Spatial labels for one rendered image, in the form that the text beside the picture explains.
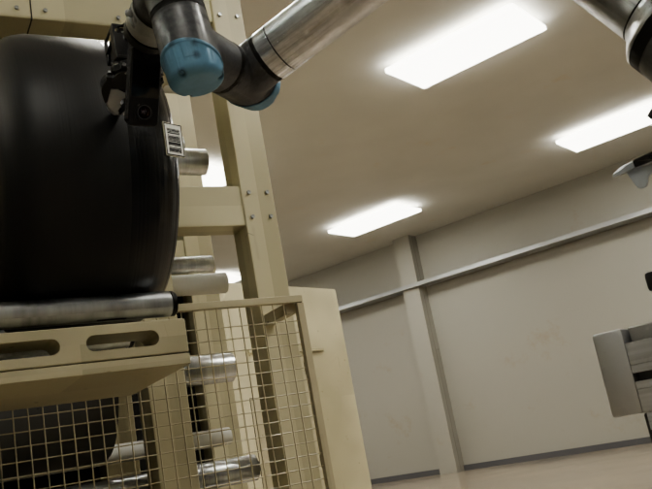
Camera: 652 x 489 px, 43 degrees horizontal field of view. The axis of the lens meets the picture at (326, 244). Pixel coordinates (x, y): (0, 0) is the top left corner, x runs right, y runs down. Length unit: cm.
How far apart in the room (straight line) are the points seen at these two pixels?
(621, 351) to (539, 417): 1124
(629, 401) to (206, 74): 63
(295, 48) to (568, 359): 1093
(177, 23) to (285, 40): 15
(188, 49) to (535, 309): 1120
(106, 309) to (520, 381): 1103
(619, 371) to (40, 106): 94
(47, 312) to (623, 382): 88
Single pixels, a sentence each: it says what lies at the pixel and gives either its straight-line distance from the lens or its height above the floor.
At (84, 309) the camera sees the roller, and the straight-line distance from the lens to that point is 141.
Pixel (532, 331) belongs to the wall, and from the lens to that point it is 1215.
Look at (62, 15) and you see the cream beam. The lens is 203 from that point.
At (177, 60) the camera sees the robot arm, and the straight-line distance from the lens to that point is 108.
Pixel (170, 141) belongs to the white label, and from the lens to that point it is 143.
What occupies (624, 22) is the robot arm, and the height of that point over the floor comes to 95.
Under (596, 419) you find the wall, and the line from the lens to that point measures 1186.
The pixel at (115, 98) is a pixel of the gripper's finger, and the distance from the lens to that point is 135.
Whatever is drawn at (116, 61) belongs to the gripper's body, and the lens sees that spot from 130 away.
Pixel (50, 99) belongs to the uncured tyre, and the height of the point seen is 122.
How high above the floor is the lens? 60
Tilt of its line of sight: 14 degrees up
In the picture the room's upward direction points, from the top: 10 degrees counter-clockwise
